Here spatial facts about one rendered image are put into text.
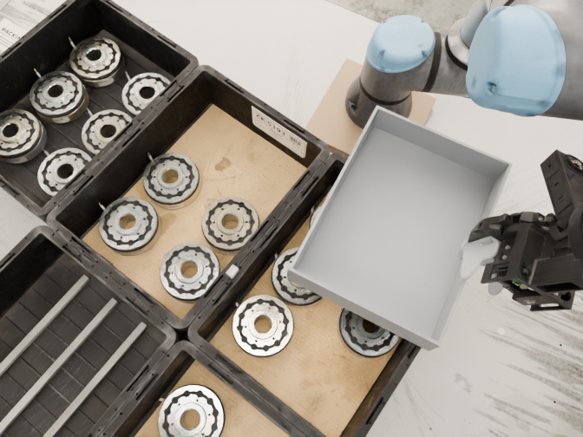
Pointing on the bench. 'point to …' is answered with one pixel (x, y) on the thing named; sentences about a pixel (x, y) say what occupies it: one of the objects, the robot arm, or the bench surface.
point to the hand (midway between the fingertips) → (473, 251)
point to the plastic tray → (400, 227)
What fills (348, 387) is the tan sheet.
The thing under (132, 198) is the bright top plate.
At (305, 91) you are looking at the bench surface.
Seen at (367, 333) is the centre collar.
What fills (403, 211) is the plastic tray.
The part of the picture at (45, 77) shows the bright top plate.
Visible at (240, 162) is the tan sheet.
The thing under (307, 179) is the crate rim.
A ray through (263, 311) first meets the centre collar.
